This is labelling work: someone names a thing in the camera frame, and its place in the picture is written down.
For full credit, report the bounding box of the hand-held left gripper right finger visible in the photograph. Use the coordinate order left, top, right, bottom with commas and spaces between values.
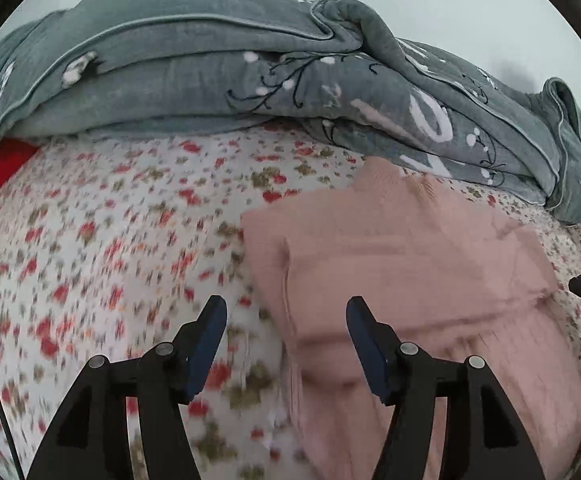
346, 296, 566, 480

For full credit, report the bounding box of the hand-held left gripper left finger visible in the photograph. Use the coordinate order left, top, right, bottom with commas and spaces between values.
25, 295, 228, 480

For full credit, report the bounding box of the pink knitted sweater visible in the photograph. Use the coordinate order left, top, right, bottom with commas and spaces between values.
240, 156, 581, 480

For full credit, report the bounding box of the floral bed sheet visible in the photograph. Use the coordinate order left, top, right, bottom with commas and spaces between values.
0, 125, 581, 480

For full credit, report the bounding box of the grey embroidered quilt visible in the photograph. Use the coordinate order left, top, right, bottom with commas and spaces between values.
0, 0, 581, 225

